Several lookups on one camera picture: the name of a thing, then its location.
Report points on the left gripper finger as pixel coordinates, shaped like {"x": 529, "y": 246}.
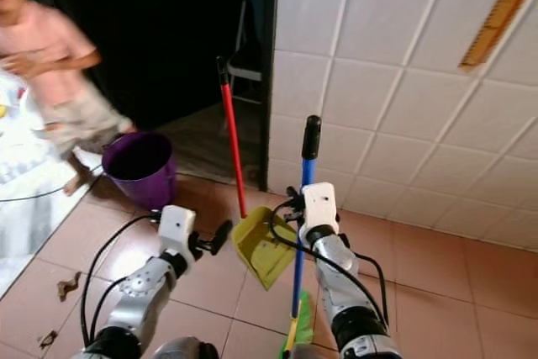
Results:
{"x": 222, "y": 237}

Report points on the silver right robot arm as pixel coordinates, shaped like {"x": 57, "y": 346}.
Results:
{"x": 340, "y": 283}

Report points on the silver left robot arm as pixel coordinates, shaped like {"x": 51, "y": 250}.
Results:
{"x": 143, "y": 304}

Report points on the purple plastic bucket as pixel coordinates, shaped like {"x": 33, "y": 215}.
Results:
{"x": 143, "y": 187}

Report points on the grey robot left leg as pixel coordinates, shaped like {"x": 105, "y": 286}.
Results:
{"x": 195, "y": 351}

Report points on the brown leaf scrap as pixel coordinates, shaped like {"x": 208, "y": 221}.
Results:
{"x": 69, "y": 286}
{"x": 48, "y": 340}

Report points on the white folding chair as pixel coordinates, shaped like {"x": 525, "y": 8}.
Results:
{"x": 248, "y": 73}

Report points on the child in pink shirt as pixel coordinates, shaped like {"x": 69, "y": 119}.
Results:
{"x": 50, "y": 48}

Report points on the wooden ruler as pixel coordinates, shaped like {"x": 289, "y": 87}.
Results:
{"x": 500, "y": 14}

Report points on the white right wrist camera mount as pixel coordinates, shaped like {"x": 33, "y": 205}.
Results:
{"x": 321, "y": 206}

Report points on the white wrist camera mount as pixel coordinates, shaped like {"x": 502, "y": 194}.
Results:
{"x": 321, "y": 206}
{"x": 176, "y": 231}

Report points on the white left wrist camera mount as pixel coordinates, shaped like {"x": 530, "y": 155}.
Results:
{"x": 176, "y": 231}

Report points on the dark door frame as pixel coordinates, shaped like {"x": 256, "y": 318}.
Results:
{"x": 269, "y": 81}

